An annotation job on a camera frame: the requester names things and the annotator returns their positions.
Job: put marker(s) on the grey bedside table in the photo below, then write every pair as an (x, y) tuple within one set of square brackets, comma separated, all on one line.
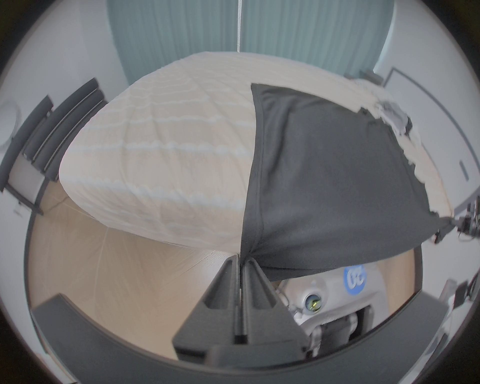
[(369, 77)]

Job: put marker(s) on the blue-green curtain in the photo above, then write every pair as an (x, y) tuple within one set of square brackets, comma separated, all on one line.
[(176, 33), (311, 30)]

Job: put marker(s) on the grey and white shorts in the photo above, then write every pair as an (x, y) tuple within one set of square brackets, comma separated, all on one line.
[(395, 118)]

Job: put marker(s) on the black chest of drawers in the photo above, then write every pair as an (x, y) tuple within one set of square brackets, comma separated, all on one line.
[(56, 127)]

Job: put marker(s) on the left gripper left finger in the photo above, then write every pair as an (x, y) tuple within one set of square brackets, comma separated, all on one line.
[(191, 333)]

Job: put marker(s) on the bed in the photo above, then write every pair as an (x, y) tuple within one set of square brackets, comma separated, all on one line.
[(161, 150)]

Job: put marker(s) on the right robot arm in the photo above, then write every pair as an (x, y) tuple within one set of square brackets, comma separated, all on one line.
[(473, 221)]

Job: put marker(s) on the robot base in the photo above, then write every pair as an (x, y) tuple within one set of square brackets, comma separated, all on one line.
[(337, 296)]

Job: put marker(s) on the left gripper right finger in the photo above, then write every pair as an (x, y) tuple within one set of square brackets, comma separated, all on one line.
[(285, 330)]

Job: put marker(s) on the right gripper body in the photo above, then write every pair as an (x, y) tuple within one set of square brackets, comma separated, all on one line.
[(460, 224)]

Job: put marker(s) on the black T-shirt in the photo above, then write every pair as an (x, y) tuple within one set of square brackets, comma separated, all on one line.
[(330, 180)]

